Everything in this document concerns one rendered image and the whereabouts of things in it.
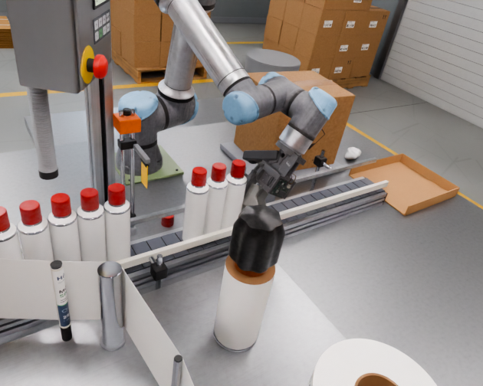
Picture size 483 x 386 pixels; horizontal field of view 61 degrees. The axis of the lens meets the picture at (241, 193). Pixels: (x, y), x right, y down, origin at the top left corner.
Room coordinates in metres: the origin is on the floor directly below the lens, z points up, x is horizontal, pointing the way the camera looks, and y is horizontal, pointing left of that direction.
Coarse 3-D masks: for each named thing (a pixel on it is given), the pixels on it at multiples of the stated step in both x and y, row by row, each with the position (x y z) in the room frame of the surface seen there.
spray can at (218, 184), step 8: (216, 168) 0.78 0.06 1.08; (224, 168) 0.79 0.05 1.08; (216, 176) 0.78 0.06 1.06; (224, 176) 0.79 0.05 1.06; (208, 184) 0.78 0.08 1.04; (216, 184) 0.78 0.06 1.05; (224, 184) 0.79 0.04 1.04; (216, 192) 0.77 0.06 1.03; (224, 192) 0.78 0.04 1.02; (208, 200) 0.78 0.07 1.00; (216, 200) 0.77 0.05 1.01; (224, 200) 0.79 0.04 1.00; (208, 208) 0.78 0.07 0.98; (216, 208) 0.77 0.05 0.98; (208, 216) 0.77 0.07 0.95; (216, 216) 0.78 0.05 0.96; (208, 224) 0.77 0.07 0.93; (216, 224) 0.78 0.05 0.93; (208, 232) 0.77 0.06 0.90
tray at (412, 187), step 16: (384, 160) 1.43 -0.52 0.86; (400, 160) 1.50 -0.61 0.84; (352, 176) 1.31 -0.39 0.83; (368, 176) 1.33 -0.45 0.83; (384, 176) 1.35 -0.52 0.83; (400, 176) 1.38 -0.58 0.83; (416, 176) 1.40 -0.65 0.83; (432, 176) 1.39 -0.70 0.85; (400, 192) 1.26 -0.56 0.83; (416, 192) 1.28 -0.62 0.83; (432, 192) 1.30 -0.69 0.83; (448, 192) 1.26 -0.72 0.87; (400, 208) 1.15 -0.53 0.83; (416, 208) 1.15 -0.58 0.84
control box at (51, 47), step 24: (24, 0) 0.60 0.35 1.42; (48, 0) 0.60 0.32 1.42; (72, 0) 0.61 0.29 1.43; (24, 24) 0.60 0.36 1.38; (48, 24) 0.60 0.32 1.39; (72, 24) 0.60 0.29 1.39; (24, 48) 0.60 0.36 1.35; (48, 48) 0.60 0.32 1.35; (72, 48) 0.60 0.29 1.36; (96, 48) 0.68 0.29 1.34; (24, 72) 0.59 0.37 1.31; (48, 72) 0.60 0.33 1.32; (72, 72) 0.60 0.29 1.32
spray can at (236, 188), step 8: (240, 160) 0.84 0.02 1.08; (232, 168) 0.82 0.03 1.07; (240, 168) 0.81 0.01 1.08; (232, 176) 0.82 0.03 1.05; (240, 176) 0.81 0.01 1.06; (232, 184) 0.80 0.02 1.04; (240, 184) 0.81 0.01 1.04; (232, 192) 0.80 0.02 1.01; (240, 192) 0.81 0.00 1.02; (232, 200) 0.80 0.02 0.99; (240, 200) 0.81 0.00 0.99; (224, 208) 0.81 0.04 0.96; (232, 208) 0.80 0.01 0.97; (240, 208) 0.82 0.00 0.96; (224, 216) 0.81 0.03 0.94; (232, 216) 0.80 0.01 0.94; (224, 224) 0.81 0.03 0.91; (232, 224) 0.81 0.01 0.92
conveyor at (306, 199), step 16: (320, 192) 1.09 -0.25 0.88; (336, 192) 1.11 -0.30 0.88; (368, 192) 1.14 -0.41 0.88; (272, 208) 0.96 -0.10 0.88; (288, 208) 0.97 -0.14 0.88; (320, 208) 1.00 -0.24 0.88; (160, 240) 0.74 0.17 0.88; (176, 240) 0.75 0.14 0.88; (224, 240) 0.78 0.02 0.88; (176, 256) 0.70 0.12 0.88; (128, 272) 0.62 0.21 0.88
